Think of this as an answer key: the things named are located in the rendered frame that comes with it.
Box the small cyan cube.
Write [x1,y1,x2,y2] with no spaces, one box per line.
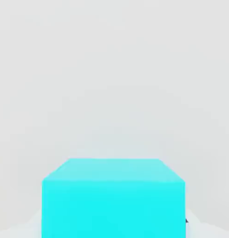
[41,158,186,238]

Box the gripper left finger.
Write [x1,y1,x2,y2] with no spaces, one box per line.
[0,209,42,238]

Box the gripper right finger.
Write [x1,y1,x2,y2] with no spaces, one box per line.
[185,209,229,238]

